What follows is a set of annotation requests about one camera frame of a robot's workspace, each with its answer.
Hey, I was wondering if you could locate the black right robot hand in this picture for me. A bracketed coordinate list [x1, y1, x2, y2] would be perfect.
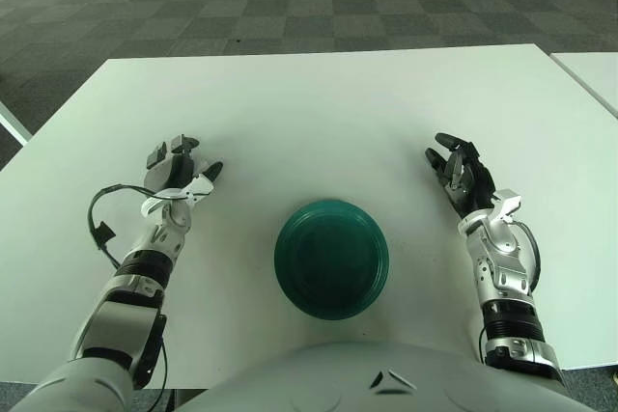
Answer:
[424, 131, 499, 218]

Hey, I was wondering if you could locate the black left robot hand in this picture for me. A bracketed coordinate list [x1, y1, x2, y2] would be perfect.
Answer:
[143, 131, 226, 205]

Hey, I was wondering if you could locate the round green plate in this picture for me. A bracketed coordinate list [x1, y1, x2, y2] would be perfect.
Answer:
[273, 197, 390, 321]

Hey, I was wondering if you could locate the white side table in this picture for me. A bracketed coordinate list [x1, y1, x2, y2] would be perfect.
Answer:
[549, 51, 618, 119]

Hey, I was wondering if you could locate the white table with grey edge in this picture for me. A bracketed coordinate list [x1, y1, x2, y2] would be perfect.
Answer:
[0, 102, 33, 148]

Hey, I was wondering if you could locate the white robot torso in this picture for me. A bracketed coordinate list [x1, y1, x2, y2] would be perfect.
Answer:
[173, 340, 588, 412]

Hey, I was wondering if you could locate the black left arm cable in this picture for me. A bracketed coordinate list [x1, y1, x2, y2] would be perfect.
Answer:
[87, 183, 184, 268]

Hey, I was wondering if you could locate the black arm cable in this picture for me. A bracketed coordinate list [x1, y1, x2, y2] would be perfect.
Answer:
[511, 221, 542, 288]
[87, 183, 184, 268]

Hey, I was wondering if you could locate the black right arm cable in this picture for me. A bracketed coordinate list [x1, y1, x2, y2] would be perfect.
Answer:
[511, 221, 542, 288]

